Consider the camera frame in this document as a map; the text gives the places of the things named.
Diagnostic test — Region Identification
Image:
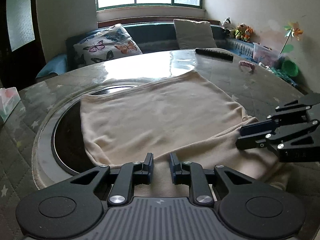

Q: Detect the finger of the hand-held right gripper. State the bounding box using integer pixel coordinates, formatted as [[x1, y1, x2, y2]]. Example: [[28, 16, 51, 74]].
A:
[[239, 91, 320, 137], [236, 120, 320, 153]]

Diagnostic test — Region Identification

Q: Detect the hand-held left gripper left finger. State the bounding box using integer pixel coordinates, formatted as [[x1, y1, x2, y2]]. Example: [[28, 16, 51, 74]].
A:
[[70, 152, 154, 207]]

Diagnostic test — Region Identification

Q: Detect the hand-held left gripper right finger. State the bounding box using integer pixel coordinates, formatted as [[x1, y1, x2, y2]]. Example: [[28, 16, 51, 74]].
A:
[[169, 152, 253, 207]]

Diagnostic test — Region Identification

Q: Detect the cream sweatshirt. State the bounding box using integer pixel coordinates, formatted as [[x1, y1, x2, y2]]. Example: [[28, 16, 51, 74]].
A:
[[80, 70, 295, 198]]

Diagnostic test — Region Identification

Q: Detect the teal knit cloth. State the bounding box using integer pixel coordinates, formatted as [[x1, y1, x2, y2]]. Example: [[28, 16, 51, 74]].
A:
[[270, 66, 299, 88]]

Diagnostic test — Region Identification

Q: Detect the green plastic bowl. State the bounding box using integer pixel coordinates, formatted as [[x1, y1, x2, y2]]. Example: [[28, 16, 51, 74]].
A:
[[281, 59, 299, 77]]

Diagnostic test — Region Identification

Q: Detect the clear plastic storage box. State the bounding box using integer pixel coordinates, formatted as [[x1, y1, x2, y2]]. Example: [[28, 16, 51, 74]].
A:
[[253, 42, 282, 66]]

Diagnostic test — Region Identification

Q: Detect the black remote control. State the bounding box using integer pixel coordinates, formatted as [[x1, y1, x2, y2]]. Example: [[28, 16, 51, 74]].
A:
[[195, 48, 234, 61]]

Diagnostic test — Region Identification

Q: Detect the round black induction cooker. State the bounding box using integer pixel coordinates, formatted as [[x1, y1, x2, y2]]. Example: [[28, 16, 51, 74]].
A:
[[51, 85, 138, 176]]

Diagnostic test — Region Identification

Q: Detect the orange fox plush toy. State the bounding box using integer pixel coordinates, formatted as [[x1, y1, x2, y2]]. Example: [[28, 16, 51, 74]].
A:
[[244, 26, 254, 43]]

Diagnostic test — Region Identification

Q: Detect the yellow green plush toy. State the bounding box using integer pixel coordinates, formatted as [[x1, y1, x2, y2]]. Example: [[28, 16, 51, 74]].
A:
[[234, 24, 247, 41]]

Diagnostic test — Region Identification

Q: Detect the colourful pinwheel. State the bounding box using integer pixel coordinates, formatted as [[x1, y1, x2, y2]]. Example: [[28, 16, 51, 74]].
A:
[[280, 21, 304, 55]]

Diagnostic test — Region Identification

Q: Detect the black and white plush toy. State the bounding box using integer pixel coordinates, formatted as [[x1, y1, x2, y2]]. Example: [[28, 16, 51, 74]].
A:
[[222, 17, 232, 34]]

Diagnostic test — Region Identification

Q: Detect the plain white pillow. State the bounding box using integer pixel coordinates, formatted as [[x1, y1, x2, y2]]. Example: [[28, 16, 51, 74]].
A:
[[173, 19, 217, 50]]

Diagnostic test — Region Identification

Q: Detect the butterfly print pillow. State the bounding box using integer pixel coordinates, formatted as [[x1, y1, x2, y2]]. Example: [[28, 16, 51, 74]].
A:
[[73, 24, 143, 69]]

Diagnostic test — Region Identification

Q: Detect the teal sofa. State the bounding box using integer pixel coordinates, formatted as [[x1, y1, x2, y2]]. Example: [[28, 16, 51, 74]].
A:
[[36, 21, 308, 90]]

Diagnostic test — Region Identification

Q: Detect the tissue box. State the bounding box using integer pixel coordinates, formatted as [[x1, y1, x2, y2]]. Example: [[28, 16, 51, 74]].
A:
[[0, 87, 20, 126]]

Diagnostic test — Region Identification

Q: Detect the dark wooden door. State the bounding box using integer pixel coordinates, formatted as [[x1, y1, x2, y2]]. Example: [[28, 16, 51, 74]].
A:
[[0, 0, 46, 90]]

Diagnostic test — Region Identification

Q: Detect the pink hair tie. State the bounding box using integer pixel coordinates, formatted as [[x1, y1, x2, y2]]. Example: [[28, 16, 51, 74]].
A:
[[239, 60, 256, 74]]

